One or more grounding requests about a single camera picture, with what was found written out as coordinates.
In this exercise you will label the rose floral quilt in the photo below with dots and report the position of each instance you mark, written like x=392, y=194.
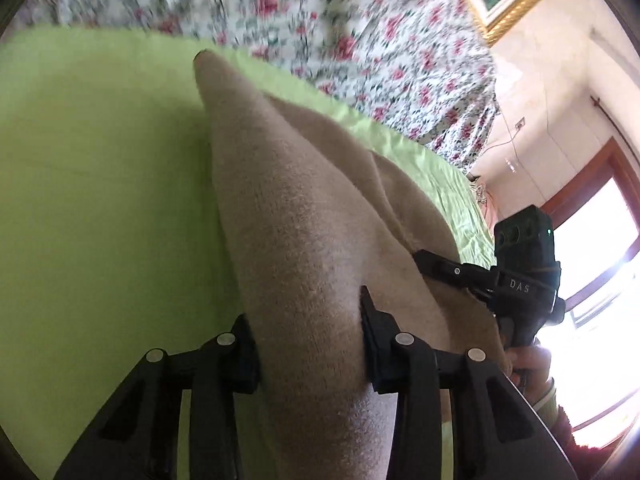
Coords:
x=421, y=67

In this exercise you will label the dark red sleeve forearm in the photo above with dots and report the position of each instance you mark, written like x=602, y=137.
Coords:
x=586, y=461

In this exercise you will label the pink cloth at bedside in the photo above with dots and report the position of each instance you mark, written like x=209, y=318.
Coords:
x=485, y=202

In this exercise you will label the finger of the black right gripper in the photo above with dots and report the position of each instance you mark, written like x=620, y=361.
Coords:
x=455, y=274

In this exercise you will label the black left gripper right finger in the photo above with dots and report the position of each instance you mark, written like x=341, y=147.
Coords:
x=496, y=434

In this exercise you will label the green bed sheet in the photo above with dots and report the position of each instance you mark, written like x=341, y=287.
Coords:
x=111, y=236

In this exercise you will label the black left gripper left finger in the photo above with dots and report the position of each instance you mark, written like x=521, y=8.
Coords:
x=135, y=434

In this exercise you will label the wooden window frame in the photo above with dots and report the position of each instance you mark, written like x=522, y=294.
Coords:
x=596, y=223

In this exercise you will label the person's right hand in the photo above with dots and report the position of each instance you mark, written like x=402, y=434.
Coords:
x=531, y=371

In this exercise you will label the beige knit sweater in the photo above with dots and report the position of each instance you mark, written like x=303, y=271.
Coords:
x=311, y=219

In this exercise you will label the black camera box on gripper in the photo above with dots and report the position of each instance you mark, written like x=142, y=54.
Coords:
x=524, y=243

